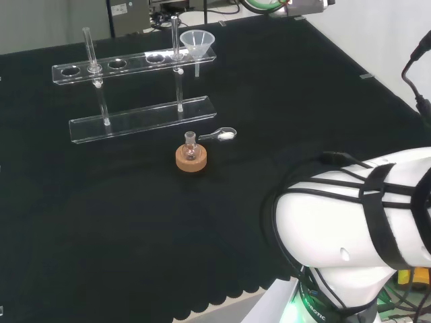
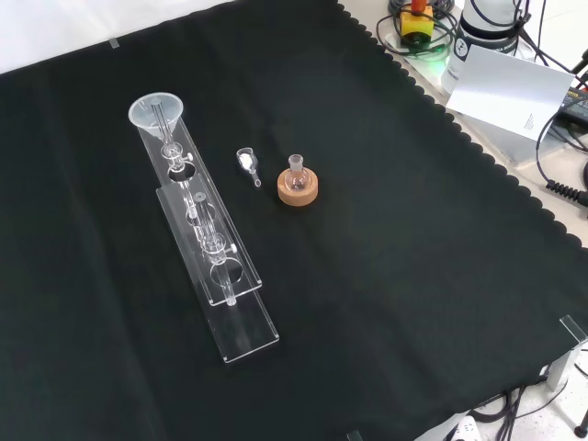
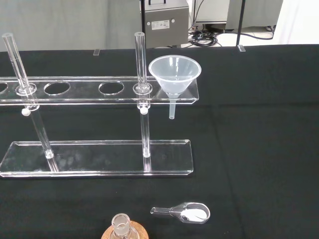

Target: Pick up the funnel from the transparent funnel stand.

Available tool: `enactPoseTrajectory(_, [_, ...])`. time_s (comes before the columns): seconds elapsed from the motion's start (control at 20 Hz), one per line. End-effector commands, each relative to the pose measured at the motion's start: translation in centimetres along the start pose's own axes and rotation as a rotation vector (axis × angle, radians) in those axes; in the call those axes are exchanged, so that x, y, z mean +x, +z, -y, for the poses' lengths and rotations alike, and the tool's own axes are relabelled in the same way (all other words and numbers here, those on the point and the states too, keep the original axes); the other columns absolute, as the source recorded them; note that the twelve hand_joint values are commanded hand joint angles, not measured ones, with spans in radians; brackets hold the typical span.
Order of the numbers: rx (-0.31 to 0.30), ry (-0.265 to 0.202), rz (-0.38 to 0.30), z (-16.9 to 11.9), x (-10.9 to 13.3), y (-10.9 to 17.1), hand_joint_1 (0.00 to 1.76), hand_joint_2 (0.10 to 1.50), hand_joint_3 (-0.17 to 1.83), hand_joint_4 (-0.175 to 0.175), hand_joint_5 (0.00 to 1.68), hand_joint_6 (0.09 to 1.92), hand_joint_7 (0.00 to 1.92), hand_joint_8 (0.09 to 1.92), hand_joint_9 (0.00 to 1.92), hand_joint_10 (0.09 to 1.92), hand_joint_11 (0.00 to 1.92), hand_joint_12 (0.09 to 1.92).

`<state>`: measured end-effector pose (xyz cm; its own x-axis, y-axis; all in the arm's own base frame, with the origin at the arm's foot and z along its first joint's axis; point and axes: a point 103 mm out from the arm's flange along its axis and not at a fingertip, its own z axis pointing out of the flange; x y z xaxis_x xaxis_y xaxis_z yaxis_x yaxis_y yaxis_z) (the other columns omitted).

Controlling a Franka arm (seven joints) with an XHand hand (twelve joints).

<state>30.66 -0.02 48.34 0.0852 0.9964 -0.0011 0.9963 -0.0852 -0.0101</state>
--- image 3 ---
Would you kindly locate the clear acrylic funnel stand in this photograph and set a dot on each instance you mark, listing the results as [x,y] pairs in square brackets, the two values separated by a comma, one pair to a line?
[99,159]

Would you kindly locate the glass weighing funnel with powder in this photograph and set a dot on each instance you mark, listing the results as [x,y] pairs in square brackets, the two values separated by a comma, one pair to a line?
[194,214]

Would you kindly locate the grey metal equipment box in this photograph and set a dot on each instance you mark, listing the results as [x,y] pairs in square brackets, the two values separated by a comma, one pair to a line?
[164,35]

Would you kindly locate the clear cloth clip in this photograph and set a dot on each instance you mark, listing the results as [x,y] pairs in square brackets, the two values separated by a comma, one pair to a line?
[241,48]
[96,52]

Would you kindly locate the black bench cloth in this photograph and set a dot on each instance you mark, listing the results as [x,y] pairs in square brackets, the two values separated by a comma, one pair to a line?
[249,149]

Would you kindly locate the black tripod pole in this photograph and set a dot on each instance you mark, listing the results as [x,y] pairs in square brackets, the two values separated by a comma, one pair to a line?
[241,22]
[142,15]

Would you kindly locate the glass round-bottom flask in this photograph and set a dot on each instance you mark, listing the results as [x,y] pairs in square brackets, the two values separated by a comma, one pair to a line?
[120,224]

